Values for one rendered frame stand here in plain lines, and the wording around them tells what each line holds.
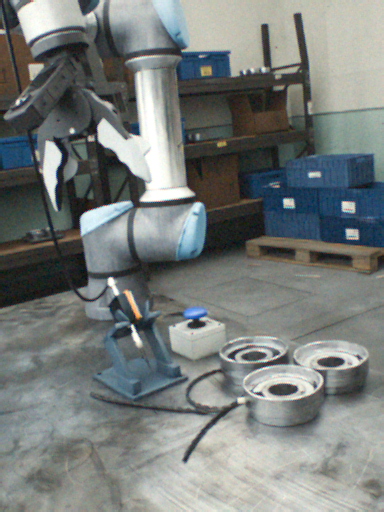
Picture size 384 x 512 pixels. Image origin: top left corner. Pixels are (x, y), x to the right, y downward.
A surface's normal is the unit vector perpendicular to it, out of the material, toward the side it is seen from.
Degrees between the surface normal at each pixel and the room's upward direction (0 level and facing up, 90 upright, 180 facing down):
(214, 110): 90
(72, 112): 91
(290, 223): 90
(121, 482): 0
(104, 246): 90
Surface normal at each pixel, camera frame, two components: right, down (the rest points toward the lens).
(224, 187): 0.55, 0.16
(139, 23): -0.28, 0.22
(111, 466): -0.11, -0.97
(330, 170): -0.73, 0.23
